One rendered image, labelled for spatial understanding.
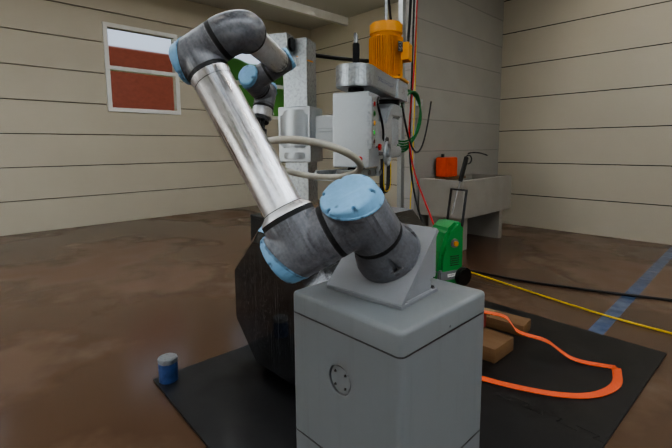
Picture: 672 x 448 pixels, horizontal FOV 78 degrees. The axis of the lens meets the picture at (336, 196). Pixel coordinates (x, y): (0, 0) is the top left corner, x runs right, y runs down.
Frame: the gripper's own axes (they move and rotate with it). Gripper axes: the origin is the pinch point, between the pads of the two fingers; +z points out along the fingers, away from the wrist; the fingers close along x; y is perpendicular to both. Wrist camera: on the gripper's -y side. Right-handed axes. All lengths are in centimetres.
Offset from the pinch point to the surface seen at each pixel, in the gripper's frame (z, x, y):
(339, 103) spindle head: -55, 38, -38
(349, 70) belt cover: -70, 39, -27
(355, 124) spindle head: -44, 48, -37
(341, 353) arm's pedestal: 65, 36, 62
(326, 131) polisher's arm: -67, 39, -109
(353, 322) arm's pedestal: 57, 36, 68
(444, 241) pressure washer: -13, 164, -175
